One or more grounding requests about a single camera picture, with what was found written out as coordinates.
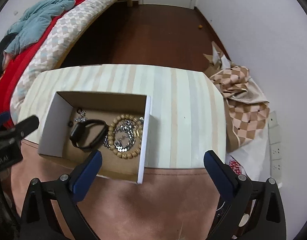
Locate white cardboard box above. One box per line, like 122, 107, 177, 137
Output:
38, 91, 152, 185

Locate white power strip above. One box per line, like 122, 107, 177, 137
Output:
268, 110, 284, 188

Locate cardboard scraps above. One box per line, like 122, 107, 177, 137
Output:
203, 41, 232, 73

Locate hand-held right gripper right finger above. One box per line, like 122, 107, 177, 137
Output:
203, 150, 287, 240

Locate brown checkered cloth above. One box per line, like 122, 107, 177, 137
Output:
208, 66, 270, 153

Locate bed with red blanket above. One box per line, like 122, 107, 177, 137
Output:
0, 0, 119, 128

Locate pink and striped tablecloth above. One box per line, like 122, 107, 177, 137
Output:
10, 64, 228, 240

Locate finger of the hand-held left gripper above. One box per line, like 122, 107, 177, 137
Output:
15, 115, 40, 139
0, 112, 12, 131

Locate checkered bed sheet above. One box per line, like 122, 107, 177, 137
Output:
10, 0, 133, 111

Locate silver charm bracelet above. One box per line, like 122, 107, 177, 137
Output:
74, 110, 88, 124

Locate white bag with red print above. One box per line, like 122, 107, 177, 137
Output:
225, 127, 273, 181

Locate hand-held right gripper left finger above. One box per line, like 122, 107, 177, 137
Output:
20, 150, 103, 240

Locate teal quilt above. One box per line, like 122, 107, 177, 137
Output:
5, 0, 133, 55

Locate black smart band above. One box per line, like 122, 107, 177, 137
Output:
69, 119, 107, 152

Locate silver chain bracelet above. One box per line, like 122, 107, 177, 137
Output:
103, 120, 142, 153

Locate wooden bead bracelet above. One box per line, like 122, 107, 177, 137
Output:
107, 114, 145, 160

